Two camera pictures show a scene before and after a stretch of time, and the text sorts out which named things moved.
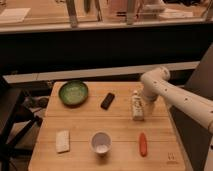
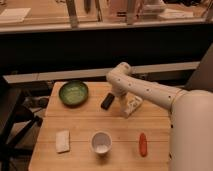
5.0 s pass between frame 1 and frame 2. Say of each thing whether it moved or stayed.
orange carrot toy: stayed
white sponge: stayed
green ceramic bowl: stayed
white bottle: moved
